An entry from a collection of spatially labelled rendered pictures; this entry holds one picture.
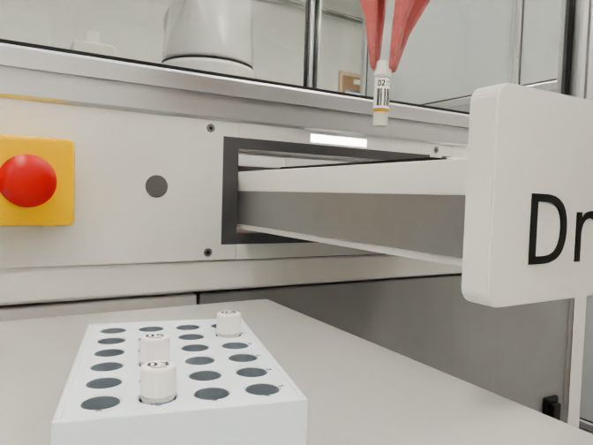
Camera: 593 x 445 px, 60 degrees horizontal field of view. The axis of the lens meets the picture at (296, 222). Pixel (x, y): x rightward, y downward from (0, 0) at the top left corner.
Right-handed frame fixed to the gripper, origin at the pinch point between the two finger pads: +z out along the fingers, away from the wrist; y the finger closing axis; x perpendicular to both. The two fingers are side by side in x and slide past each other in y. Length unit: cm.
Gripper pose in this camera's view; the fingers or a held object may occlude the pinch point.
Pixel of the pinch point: (384, 58)
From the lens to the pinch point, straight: 39.1
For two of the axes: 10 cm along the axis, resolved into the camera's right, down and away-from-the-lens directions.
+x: -2.9, 0.1, -9.6
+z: -1.0, 9.9, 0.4
